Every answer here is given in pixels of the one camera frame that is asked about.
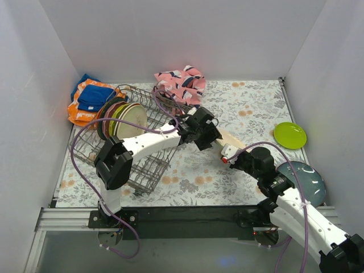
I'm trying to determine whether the olive green dotted plate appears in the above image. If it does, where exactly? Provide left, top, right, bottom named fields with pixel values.
left=109, top=103, right=131, bottom=139

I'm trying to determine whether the floral tablecloth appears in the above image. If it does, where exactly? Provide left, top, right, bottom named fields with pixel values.
left=55, top=80, right=306, bottom=208

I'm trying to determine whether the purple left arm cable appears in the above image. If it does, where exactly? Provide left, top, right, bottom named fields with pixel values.
left=69, top=89, right=180, bottom=259

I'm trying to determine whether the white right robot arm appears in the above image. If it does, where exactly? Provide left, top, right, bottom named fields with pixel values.
left=221, top=144, right=363, bottom=272

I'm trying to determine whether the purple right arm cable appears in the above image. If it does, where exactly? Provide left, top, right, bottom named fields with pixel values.
left=227, top=141, right=311, bottom=273

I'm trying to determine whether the lime green plate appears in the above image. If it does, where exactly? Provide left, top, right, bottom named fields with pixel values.
left=274, top=122, right=307, bottom=150

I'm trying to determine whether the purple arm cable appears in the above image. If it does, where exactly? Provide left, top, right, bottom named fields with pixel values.
left=69, top=89, right=180, bottom=259
left=227, top=141, right=311, bottom=273

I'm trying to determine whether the grey wire dish rack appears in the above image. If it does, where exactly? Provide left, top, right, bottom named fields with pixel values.
left=71, top=84, right=177, bottom=195

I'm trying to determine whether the cream and green plate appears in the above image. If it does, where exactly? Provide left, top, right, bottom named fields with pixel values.
left=215, top=129, right=246, bottom=151

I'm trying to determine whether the pink patterned cloth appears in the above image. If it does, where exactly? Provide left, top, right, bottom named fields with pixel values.
left=153, top=65, right=206, bottom=109

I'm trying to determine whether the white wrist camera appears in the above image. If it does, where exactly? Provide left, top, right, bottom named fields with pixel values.
left=180, top=107, right=197, bottom=120
left=221, top=144, right=241, bottom=164

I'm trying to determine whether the black base bar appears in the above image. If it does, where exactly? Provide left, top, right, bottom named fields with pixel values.
left=88, top=205, right=276, bottom=240

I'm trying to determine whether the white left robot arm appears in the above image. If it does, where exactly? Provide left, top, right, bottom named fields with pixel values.
left=94, top=107, right=222, bottom=228

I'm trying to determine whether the dark teal plate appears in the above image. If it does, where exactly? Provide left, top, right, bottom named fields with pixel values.
left=96, top=96, right=129, bottom=140

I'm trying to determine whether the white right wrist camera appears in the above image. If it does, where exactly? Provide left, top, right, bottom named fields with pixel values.
left=221, top=144, right=241, bottom=164

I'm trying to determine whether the aluminium rail frame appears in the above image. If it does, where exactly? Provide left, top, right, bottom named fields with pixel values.
left=24, top=207, right=356, bottom=273

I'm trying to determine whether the grey blue plate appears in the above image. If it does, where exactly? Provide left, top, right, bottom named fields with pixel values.
left=291, top=161, right=326, bottom=207

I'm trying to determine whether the pink dotted plate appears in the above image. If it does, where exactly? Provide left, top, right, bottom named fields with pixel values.
left=102, top=101, right=127, bottom=140

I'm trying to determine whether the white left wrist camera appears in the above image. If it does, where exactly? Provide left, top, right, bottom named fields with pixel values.
left=180, top=107, right=197, bottom=120

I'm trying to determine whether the orange and blue cloth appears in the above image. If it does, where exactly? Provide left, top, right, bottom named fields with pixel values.
left=67, top=74, right=128, bottom=127

